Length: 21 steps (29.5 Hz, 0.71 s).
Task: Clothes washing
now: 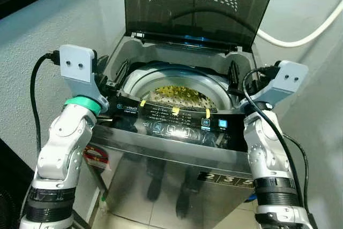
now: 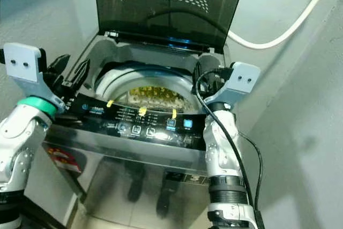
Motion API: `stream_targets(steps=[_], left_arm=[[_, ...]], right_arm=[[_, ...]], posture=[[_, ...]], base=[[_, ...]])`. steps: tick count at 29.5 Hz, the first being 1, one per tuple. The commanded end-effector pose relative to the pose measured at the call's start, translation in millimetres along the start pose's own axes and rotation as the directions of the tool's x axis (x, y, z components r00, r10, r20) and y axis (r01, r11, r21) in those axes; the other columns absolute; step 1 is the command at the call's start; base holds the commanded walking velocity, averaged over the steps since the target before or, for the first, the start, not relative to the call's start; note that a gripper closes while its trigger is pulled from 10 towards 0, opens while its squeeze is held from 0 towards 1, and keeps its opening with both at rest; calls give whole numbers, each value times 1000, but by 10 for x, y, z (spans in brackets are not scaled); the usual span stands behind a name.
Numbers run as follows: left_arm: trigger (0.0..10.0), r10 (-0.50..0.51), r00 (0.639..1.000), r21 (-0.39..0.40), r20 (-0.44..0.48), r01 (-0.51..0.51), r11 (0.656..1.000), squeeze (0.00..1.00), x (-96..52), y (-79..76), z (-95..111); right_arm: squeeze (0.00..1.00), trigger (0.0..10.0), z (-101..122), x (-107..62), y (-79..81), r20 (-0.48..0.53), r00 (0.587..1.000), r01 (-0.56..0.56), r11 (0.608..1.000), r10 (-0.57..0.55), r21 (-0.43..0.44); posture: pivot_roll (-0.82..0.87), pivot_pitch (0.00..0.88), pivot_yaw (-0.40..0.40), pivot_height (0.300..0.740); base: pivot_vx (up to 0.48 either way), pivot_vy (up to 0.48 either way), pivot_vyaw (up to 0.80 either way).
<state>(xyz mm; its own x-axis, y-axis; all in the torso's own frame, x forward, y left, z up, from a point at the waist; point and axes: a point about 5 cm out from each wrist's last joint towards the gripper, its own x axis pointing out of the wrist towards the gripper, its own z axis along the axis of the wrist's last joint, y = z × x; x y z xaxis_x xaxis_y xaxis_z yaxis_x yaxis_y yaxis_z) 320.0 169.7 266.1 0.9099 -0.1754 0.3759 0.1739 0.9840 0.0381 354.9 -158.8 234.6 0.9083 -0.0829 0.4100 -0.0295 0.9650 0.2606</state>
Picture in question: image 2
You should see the smoky transparent washer lid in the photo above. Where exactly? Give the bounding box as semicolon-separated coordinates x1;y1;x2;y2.
92;0;251;54

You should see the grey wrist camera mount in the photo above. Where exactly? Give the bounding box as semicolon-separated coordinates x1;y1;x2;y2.
3;42;66;114
209;61;262;107

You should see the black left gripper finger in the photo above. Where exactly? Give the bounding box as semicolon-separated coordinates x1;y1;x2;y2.
72;58;91;88
50;54;71;77

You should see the red round washer sticker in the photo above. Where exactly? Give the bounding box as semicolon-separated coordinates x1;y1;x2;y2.
47;147;82;174

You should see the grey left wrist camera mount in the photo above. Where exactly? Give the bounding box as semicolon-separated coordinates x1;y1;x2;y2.
3;42;66;114

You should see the white water hose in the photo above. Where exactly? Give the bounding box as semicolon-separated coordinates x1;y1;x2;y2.
227;0;336;50

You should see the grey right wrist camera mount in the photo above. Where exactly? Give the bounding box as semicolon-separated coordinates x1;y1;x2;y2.
209;61;262;107

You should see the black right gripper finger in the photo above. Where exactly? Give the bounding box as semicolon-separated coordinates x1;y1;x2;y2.
194;60;205;95

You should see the black number sticker strip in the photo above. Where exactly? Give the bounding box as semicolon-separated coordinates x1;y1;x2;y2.
163;171;211;186

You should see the silver top-load washing machine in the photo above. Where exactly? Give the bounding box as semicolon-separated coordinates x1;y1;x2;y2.
42;32;264;229

